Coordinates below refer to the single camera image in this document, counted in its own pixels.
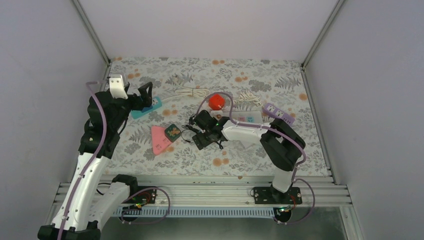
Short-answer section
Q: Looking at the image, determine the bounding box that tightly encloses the dark green cube adapter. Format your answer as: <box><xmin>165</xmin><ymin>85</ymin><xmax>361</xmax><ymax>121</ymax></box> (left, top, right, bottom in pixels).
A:
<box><xmin>164</xmin><ymin>124</ymin><xmax>181</xmax><ymax>143</ymax></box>

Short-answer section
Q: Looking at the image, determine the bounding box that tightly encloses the white cube adapter with tiger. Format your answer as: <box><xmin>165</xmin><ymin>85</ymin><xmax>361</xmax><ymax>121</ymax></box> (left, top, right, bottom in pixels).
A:
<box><xmin>210</xmin><ymin>110</ymin><xmax>223</xmax><ymax>120</ymax></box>

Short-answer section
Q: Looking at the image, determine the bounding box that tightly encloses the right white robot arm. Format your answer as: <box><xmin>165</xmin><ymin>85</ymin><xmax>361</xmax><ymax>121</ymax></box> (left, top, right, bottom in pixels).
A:
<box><xmin>190</xmin><ymin>110</ymin><xmax>306</xmax><ymax>204</ymax></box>

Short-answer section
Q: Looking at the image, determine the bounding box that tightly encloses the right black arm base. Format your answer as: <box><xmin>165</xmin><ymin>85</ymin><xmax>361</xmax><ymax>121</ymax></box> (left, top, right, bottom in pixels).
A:
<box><xmin>251</xmin><ymin>186</ymin><xmax>303</xmax><ymax>223</ymax></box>

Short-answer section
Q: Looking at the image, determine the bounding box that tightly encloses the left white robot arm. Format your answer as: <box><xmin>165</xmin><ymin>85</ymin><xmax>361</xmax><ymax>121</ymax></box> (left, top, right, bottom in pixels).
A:
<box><xmin>37</xmin><ymin>80</ymin><xmax>153</xmax><ymax>240</ymax></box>

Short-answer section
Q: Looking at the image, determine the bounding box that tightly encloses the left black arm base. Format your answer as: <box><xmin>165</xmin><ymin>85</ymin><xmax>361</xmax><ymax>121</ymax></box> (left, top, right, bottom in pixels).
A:
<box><xmin>119</xmin><ymin>186</ymin><xmax>157</xmax><ymax>223</ymax></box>

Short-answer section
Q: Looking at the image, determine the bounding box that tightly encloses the teal power strip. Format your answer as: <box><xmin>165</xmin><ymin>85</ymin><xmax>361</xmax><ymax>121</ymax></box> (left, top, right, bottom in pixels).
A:
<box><xmin>130</xmin><ymin>96</ymin><xmax>163</xmax><ymax>119</ymax></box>

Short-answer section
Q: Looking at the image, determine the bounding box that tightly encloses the red cube socket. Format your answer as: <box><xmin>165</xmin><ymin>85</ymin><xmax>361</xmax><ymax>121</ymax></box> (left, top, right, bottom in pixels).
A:
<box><xmin>208</xmin><ymin>94</ymin><xmax>226</xmax><ymax>111</ymax></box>

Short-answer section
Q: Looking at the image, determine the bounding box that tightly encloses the pink triangular power strip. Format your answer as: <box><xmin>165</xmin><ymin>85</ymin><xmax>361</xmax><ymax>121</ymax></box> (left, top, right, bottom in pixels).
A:
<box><xmin>151</xmin><ymin>125</ymin><xmax>172</xmax><ymax>156</ymax></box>

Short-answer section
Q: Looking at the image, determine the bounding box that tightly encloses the floral table cloth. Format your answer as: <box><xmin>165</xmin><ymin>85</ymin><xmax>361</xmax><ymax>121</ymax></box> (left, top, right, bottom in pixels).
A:
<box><xmin>105</xmin><ymin>57</ymin><xmax>328</xmax><ymax>177</ymax></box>

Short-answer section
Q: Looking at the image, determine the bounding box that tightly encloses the white multicolour power strip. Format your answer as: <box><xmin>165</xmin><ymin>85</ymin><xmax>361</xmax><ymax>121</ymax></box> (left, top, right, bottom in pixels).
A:
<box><xmin>221</xmin><ymin>110</ymin><xmax>263</xmax><ymax>124</ymax></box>

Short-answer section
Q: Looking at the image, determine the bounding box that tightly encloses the purple power strip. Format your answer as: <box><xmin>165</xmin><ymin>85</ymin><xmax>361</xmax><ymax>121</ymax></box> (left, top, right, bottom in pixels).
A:
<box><xmin>262</xmin><ymin>103</ymin><xmax>295</xmax><ymax>127</ymax></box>

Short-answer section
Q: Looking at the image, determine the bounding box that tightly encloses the black power adapter with cable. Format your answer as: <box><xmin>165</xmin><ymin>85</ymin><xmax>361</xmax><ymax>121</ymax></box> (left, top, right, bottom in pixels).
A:
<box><xmin>181</xmin><ymin>124</ymin><xmax>200</xmax><ymax>143</ymax></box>

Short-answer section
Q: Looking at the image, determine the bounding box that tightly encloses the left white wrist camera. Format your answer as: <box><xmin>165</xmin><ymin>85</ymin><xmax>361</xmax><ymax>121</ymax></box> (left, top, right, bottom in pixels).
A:
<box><xmin>108</xmin><ymin>74</ymin><xmax>129</xmax><ymax>100</ymax></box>

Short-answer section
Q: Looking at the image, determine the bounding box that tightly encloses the white coiled cable with plug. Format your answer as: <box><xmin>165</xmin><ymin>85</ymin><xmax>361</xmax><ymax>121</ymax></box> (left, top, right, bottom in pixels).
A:
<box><xmin>162</xmin><ymin>75</ymin><xmax>212</xmax><ymax>102</ymax></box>

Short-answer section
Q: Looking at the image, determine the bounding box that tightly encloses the white bundled power cable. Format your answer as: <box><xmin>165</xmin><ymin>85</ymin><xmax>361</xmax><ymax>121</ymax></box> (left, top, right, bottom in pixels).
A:
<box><xmin>229</xmin><ymin>90</ymin><xmax>263</xmax><ymax>108</ymax></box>

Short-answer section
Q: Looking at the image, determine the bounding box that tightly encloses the aluminium rail frame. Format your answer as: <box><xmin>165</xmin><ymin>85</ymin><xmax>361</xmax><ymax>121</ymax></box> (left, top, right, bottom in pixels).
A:
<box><xmin>39</xmin><ymin>175</ymin><xmax>365</xmax><ymax>240</ymax></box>

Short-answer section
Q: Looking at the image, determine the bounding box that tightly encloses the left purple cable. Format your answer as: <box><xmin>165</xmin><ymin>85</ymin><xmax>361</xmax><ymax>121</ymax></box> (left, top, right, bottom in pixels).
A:
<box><xmin>56</xmin><ymin>79</ymin><xmax>110</xmax><ymax>240</ymax></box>

